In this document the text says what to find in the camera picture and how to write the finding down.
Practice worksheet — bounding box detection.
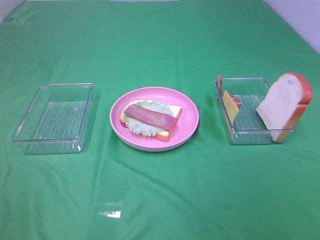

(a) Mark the bacon strip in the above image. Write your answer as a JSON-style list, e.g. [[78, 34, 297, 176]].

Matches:
[[124, 103, 178, 131]]

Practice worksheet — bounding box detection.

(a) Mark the bread slice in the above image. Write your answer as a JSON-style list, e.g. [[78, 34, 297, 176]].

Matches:
[[119, 99, 182, 142], [256, 72, 313, 143]]

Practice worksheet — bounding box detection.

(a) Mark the green lettuce leaf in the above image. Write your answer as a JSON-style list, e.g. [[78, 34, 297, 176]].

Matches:
[[119, 99, 182, 141]]

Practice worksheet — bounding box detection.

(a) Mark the ham slice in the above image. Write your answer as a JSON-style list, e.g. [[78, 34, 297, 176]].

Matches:
[[216, 71, 242, 107]]

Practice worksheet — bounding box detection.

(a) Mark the pink round plate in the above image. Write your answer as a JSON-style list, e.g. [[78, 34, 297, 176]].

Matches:
[[109, 86, 199, 152]]

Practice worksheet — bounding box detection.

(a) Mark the yellow cheese slice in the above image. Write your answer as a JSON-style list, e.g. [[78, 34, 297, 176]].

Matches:
[[223, 90, 242, 125]]

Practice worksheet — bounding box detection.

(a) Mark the green table cloth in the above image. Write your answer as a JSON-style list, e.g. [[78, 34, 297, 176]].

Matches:
[[0, 0, 320, 240]]

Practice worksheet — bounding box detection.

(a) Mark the clear plastic film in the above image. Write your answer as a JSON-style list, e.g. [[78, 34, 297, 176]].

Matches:
[[95, 172, 129, 220]]

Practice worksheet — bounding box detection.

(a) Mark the right clear plastic tray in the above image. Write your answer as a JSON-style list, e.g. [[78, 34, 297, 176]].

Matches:
[[214, 77, 295, 145]]

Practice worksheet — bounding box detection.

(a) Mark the clear plastic tray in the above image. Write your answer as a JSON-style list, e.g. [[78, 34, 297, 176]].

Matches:
[[214, 77, 295, 145], [12, 83, 94, 155]]

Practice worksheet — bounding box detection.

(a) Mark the left clear plastic tray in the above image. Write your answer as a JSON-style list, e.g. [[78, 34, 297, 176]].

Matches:
[[12, 83, 94, 155]]

